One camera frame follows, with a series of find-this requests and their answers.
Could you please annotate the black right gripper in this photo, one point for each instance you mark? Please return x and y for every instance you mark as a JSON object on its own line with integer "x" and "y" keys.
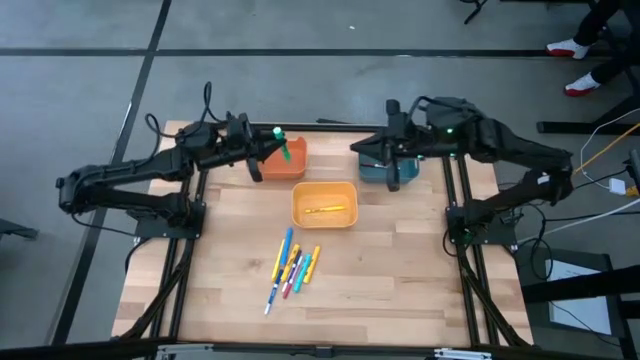
{"x": 405, "y": 142}

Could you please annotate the white power adapter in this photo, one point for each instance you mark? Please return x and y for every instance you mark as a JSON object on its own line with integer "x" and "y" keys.
{"x": 617, "y": 186}

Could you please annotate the green highlighter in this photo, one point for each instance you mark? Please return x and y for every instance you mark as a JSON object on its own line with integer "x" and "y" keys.
{"x": 278, "y": 133}

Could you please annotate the black aluminium table frame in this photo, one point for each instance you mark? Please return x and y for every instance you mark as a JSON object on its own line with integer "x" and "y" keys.
{"x": 340, "y": 127}

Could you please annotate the teal plastic bin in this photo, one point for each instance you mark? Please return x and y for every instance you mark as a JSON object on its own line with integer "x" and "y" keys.
{"x": 405, "y": 172}

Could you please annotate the slim yellow highlighter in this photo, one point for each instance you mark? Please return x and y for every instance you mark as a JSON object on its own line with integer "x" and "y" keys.
{"x": 325, "y": 209}
{"x": 278, "y": 260}

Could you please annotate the yellow Sharpie highlighter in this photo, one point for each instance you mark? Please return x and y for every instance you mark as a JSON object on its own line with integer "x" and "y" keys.
{"x": 290, "y": 262}
{"x": 312, "y": 264}

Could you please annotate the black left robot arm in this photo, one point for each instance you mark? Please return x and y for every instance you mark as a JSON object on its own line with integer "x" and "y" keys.
{"x": 130, "y": 165}

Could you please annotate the silver aluminium bracket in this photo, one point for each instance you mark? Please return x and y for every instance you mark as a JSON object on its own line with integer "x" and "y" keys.
{"x": 462, "y": 354}
{"x": 185, "y": 350}

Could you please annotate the yellow plastic bin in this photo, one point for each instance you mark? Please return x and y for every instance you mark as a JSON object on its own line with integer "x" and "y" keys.
{"x": 325, "y": 192}

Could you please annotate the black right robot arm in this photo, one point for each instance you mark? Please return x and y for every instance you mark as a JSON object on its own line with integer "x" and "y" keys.
{"x": 525, "y": 150}

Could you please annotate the teal Sharpie highlighter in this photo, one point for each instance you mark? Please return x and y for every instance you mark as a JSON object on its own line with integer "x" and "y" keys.
{"x": 302, "y": 274}

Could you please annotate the person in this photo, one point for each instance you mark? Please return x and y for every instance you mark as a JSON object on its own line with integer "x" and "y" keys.
{"x": 570, "y": 49}

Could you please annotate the slim blue marker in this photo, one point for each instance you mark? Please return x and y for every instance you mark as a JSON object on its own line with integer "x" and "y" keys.
{"x": 287, "y": 247}

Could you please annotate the black cart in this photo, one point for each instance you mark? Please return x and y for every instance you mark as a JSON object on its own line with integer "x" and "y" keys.
{"x": 575, "y": 287}

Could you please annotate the white paper sheet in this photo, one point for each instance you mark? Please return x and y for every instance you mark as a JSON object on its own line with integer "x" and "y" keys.
{"x": 580, "y": 315}

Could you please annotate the orange plastic bin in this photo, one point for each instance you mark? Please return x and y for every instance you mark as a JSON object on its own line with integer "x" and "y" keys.
{"x": 287, "y": 167}

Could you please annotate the white Expo marker blue cap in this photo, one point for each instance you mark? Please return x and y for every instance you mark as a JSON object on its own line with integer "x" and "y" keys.
{"x": 273, "y": 295}

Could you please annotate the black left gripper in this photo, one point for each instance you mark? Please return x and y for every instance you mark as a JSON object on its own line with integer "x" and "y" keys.
{"x": 240, "y": 140}

